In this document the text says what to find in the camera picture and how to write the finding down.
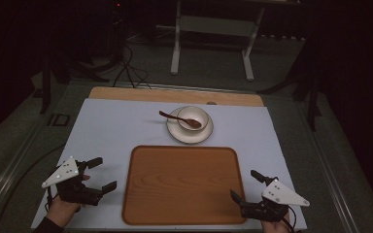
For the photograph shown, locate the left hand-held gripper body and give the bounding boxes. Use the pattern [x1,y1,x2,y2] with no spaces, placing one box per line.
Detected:
[41,155,105,207]

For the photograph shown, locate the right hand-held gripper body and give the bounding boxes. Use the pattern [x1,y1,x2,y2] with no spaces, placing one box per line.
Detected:
[240,178,311,223]

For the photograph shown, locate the wooden tray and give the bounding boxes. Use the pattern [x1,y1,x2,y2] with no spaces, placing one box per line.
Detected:
[121,145,248,226]

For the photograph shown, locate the white plate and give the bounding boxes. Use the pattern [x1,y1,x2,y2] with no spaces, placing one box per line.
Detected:
[166,106,215,146]

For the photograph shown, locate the white bowl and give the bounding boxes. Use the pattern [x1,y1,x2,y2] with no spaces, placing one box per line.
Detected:
[176,105,211,132]

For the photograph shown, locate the wooden spoon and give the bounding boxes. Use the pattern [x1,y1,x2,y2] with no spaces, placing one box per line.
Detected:
[158,110,203,129]

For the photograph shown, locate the person's left hand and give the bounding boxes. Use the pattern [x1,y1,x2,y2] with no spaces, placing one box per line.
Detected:
[45,174,91,228]

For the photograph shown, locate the person's right hand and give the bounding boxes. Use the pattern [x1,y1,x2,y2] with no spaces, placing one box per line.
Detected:
[261,212,293,233]

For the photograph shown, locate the white table mat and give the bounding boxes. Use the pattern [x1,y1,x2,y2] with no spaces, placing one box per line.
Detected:
[31,97,308,231]

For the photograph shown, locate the black floor socket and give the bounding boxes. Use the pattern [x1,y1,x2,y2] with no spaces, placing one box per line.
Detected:
[47,113,71,127]

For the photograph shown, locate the black stand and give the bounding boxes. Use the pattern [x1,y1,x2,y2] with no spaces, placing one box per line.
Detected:
[32,54,111,115]

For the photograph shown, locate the white metal stand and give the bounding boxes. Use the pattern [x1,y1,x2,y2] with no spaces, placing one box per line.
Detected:
[170,0,266,83]

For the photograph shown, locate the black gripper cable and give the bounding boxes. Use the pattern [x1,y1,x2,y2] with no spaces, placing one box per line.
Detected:
[281,205,298,233]
[44,185,59,212]

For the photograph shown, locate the black cables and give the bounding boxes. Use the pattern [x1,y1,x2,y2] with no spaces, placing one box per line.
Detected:
[111,18,153,90]

